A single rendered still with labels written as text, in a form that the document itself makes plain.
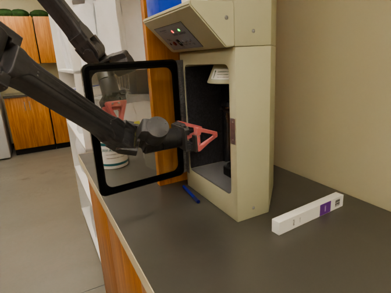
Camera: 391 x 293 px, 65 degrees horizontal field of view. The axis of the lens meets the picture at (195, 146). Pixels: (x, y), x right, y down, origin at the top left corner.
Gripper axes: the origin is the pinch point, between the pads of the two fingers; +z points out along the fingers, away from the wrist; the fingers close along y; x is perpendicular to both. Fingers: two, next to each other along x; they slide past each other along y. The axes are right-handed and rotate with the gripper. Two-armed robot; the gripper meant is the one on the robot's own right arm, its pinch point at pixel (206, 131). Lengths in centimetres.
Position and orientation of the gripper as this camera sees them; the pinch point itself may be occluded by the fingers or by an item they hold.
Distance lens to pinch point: 91.5
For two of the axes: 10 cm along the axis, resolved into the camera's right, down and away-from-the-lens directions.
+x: 0.8, 9.6, 2.7
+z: 9.0, -1.8, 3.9
